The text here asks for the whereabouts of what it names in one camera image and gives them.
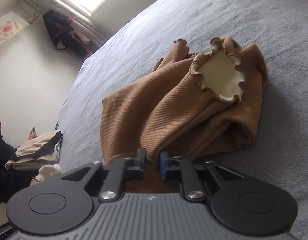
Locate white plastic bag on wall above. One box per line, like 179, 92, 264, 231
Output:
0, 12, 29, 45

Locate beige and black folded clothes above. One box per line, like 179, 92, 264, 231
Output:
5, 130, 63, 171

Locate white fluffy item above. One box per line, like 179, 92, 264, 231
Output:
35, 164, 62, 182

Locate dark clothes hanging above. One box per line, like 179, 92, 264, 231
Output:
43, 10, 90, 59

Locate grey fleece bed blanket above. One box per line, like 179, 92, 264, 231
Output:
59, 0, 308, 239

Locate grey curtain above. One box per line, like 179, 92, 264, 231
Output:
18, 0, 108, 47

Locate brown long-sleeve sweater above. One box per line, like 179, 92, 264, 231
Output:
100, 36, 268, 193

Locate seated person in black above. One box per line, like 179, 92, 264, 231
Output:
0, 121, 38, 204

